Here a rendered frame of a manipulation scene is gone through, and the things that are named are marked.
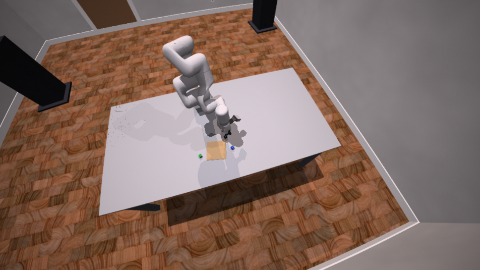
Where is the tan flat mat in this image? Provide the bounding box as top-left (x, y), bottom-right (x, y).
top-left (207, 140), bottom-right (226, 160)

